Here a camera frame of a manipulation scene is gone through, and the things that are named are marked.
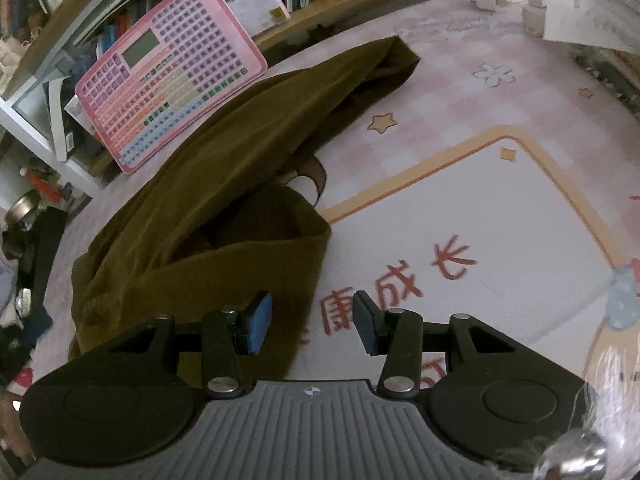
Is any small white card box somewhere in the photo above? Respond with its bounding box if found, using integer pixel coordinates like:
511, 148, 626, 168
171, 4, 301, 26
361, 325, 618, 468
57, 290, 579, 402
229, 0, 291, 37

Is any pink keyboard learning toy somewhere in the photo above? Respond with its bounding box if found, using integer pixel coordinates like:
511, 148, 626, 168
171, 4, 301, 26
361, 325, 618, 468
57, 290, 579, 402
75, 0, 267, 174

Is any white shelf post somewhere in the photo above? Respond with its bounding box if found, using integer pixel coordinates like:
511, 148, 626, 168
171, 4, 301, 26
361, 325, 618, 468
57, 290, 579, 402
1, 99, 105, 197

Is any brass bowl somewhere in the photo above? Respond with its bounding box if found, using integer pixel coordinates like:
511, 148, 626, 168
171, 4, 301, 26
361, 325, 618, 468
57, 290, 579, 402
4, 190, 41, 226

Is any pink cartoon desk mat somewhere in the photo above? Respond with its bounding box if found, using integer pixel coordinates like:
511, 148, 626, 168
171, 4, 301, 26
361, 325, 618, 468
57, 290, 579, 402
29, 0, 640, 391

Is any black storage bag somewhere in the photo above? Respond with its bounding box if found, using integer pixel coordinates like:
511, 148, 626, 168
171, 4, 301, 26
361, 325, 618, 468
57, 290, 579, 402
1, 207, 67, 389

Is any white paper stack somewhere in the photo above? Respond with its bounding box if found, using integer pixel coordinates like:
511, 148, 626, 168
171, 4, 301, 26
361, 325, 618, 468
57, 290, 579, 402
542, 0, 639, 55

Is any dark brown garment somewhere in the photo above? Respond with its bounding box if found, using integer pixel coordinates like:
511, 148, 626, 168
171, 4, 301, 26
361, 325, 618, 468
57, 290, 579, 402
70, 37, 420, 382

